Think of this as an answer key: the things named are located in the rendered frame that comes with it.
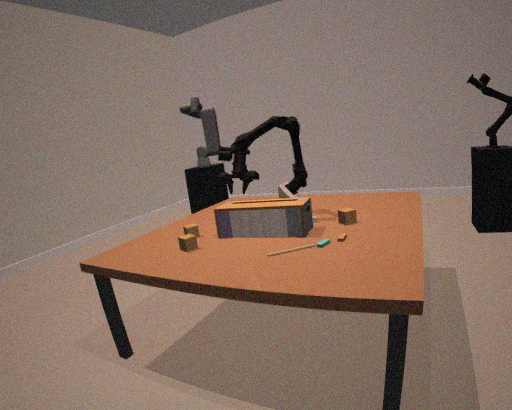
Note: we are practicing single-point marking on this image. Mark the teal rectangular block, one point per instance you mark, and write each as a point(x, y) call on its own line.
point(323, 243)

